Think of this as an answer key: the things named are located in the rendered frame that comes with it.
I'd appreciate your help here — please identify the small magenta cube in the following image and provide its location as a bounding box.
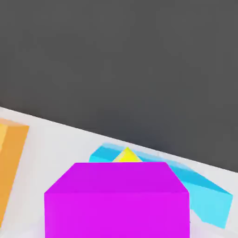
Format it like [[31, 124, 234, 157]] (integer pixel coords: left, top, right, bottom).
[[44, 162, 191, 238]]

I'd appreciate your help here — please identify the small yellow cube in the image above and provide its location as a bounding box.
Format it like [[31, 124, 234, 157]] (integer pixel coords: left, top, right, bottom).
[[112, 146, 143, 163]]

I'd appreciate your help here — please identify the large orange box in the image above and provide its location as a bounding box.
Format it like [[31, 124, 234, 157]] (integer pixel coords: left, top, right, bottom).
[[0, 118, 30, 228]]

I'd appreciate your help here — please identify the large cyan box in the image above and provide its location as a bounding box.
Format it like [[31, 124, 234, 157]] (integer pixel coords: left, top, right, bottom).
[[88, 142, 233, 230]]

